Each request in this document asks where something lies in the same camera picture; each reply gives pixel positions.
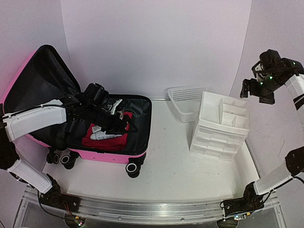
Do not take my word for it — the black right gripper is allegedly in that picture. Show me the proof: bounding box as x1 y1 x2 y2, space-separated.
240 71 284 105

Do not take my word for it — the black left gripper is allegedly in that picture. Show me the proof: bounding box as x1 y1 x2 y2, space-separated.
85 104 139 135

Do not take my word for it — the pink cartoon suitcase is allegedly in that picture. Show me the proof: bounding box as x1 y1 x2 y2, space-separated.
0 45 152 178

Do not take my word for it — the white cosmetic bottle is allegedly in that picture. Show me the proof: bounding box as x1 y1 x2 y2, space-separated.
90 131 122 141

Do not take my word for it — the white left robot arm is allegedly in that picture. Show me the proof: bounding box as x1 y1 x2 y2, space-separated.
0 84 138 208

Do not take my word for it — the red folded garment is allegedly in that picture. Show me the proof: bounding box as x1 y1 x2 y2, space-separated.
82 123 128 151

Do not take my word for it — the white drawer desk organizer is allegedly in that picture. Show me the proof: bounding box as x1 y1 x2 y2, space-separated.
190 92 249 162

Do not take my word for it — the white plastic mesh basket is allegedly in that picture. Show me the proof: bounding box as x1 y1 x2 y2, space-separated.
167 86 208 123

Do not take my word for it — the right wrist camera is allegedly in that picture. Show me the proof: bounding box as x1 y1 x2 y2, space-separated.
251 61 267 82

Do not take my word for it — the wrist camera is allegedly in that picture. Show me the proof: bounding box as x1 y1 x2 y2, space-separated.
110 99 129 115
251 61 267 82

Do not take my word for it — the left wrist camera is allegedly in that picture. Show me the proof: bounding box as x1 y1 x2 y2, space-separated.
110 99 129 115

